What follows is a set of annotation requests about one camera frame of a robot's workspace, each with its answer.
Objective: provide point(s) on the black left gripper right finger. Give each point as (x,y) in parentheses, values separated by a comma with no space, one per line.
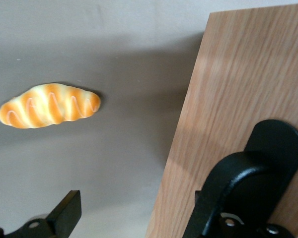
(198,213)

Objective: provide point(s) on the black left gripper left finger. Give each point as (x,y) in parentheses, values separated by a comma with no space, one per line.
(64,213)

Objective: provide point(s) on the striped toy bread roll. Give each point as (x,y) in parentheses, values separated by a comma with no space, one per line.
(49,106)

